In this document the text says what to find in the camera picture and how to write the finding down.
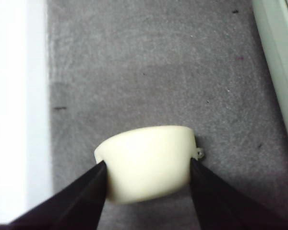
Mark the smooth white steamed bun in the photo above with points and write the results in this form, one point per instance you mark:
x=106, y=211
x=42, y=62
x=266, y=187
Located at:
x=148, y=163

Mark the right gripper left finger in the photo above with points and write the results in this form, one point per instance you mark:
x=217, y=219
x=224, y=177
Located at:
x=74, y=208

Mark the mint green breakfast machine base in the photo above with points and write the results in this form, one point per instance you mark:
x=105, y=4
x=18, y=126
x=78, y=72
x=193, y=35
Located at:
x=278, y=48

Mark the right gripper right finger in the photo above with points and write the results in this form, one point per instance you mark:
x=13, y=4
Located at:
x=225, y=208

